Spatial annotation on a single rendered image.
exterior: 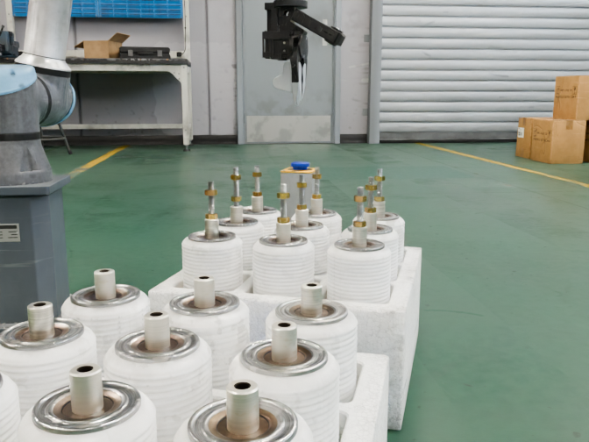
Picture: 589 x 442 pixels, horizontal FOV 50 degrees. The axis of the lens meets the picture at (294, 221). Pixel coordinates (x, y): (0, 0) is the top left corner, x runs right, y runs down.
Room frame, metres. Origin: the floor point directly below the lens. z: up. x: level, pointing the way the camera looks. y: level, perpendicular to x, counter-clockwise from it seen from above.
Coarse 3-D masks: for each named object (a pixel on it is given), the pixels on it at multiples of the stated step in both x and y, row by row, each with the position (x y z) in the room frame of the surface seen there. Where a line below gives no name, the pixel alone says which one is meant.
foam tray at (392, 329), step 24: (408, 264) 1.08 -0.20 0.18; (168, 288) 0.94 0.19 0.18; (240, 288) 0.94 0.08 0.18; (408, 288) 0.94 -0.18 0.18; (264, 312) 0.88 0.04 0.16; (360, 312) 0.84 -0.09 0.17; (384, 312) 0.84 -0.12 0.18; (408, 312) 0.90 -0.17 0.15; (264, 336) 0.88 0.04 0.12; (360, 336) 0.84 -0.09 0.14; (384, 336) 0.84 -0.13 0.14; (408, 336) 0.92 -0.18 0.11; (408, 360) 0.95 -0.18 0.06; (408, 384) 0.97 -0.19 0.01
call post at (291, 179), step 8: (280, 176) 1.34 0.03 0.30; (288, 176) 1.34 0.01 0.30; (296, 176) 1.33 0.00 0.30; (288, 184) 1.34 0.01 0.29; (296, 184) 1.33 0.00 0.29; (312, 184) 1.33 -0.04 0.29; (288, 192) 1.34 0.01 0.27; (296, 192) 1.33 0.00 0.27; (312, 192) 1.33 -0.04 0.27; (288, 200) 1.34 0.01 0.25; (296, 200) 1.33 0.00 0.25; (288, 208) 1.34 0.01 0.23; (296, 208) 1.33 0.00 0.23; (288, 216) 1.34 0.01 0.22
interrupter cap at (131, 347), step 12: (132, 336) 0.55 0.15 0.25; (144, 336) 0.56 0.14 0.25; (180, 336) 0.55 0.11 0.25; (192, 336) 0.55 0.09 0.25; (120, 348) 0.53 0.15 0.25; (132, 348) 0.53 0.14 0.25; (144, 348) 0.53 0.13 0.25; (168, 348) 0.53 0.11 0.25; (180, 348) 0.52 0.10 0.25; (192, 348) 0.52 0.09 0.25; (132, 360) 0.50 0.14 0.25; (144, 360) 0.50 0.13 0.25; (156, 360) 0.50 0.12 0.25; (168, 360) 0.50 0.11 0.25
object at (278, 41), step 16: (288, 0) 1.33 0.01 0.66; (304, 0) 1.35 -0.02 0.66; (272, 16) 1.36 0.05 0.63; (288, 16) 1.35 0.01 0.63; (272, 32) 1.34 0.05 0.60; (288, 32) 1.33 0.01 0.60; (304, 32) 1.35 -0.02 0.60; (272, 48) 1.34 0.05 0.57; (288, 48) 1.34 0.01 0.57; (304, 48) 1.37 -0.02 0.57
